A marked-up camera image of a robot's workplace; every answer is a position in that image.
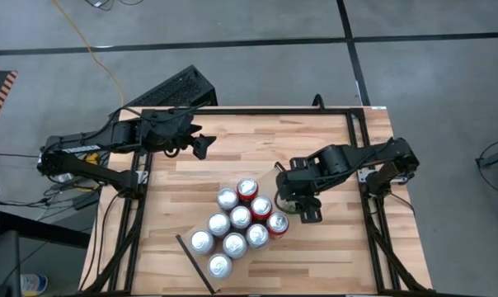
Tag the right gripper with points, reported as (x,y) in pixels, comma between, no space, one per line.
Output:
(294,185)

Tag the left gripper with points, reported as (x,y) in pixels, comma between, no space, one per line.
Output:
(166,130)

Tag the orange Fanta can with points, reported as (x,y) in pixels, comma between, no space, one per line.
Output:
(277,223)

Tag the red Fanta strawberry can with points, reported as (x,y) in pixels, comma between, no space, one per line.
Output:
(261,206)

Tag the silver Diet Coke can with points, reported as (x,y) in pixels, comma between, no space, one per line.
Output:
(241,217)
(234,244)
(257,235)

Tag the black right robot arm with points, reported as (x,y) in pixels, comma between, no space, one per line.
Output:
(356,161)

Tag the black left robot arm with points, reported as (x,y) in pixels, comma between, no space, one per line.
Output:
(92,148)

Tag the wooden shelf with black legs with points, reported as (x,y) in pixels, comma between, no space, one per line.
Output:
(269,247)

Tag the silver-topped beverage can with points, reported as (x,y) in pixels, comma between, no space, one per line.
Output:
(227,198)

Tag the black perforated metal box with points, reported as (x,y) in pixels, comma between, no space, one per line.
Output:
(179,88)

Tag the yellow power connector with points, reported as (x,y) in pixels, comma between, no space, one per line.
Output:
(93,157)

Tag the white blue yellow container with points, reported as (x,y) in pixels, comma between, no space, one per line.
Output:
(34,284)

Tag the black aluminium table frame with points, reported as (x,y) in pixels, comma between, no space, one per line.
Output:
(253,110)

